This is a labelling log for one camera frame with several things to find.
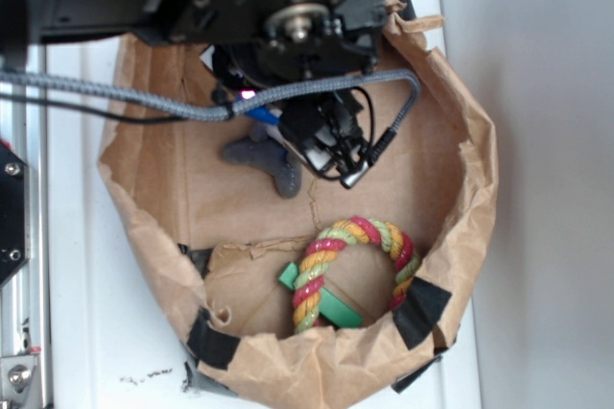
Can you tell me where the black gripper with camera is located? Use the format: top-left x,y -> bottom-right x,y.
210,45 -> 372,188

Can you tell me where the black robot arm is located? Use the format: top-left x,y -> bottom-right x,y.
1,0 -> 388,187

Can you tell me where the brown paper bag tray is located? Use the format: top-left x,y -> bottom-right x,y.
98,0 -> 499,408

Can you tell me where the green wooden block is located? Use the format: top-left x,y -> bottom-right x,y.
278,263 -> 363,328

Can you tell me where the black tape on bag rim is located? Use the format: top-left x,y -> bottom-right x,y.
392,277 -> 452,349

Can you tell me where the black tape piece front left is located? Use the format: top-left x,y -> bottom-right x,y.
186,308 -> 241,370

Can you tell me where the black tape piece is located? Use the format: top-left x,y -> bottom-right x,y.
186,308 -> 241,370
390,354 -> 442,395

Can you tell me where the black tape piece front right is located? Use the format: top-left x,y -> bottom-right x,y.
390,354 -> 442,395

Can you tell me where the multicolor rope ring toy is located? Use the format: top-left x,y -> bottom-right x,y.
292,216 -> 423,334

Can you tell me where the gray braided cable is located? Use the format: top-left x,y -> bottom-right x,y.
0,67 -> 423,165

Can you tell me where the black cable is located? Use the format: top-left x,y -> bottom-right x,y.
0,91 -> 193,126

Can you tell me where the black octagonal mount plate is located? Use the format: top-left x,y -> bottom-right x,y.
0,141 -> 26,287

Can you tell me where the aluminum extrusion rail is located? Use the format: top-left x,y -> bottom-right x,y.
0,58 -> 54,409

